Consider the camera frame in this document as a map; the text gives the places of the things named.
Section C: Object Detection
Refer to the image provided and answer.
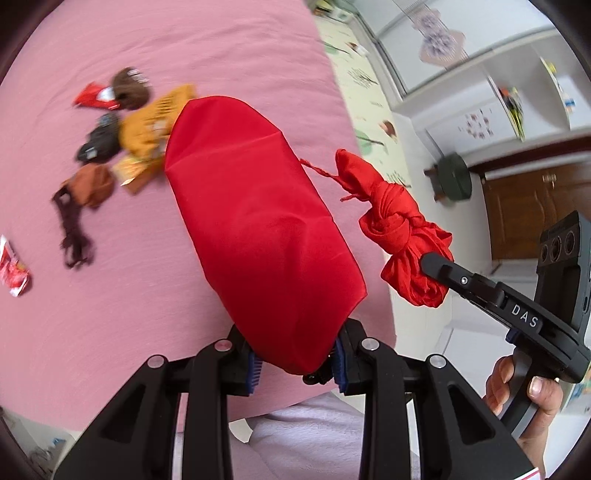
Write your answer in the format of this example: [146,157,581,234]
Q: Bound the right hand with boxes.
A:
[484,355,565,478]

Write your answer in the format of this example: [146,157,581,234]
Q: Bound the cartoon tree play mat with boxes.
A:
[315,15,412,188]

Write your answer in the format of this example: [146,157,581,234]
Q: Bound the mustard yellow knit cloth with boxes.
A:
[111,84,197,195]

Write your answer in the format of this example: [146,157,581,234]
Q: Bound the brown knit hat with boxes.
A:
[111,67,151,110]

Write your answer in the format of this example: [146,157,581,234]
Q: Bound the lavender trousers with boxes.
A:
[230,393,363,479]

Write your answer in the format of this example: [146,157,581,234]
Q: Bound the dark green round stool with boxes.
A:
[424,153,473,202]

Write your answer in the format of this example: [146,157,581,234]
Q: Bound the red snack wrapper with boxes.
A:
[73,82,120,111]

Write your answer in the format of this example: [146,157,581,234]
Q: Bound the brown wooden door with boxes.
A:
[482,161,591,260]

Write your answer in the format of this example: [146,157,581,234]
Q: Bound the red cloth bag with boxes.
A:
[163,95,456,377]

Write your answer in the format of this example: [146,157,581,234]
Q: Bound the brown knit sock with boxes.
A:
[62,163,115,209]

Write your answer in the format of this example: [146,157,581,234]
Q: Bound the dark brown lace cloth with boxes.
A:
[52,185,95,269]

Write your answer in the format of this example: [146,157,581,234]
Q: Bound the pink bed sheet mattress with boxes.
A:
[0,0,399,432]

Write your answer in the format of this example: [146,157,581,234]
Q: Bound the black small pouch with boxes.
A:
[76,112,121,165]

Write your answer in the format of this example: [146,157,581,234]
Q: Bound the white wardrobe shelf unit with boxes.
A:
[353,1,590,163]

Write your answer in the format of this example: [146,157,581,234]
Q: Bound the red white snack packet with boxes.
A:
[0,235,31,298]

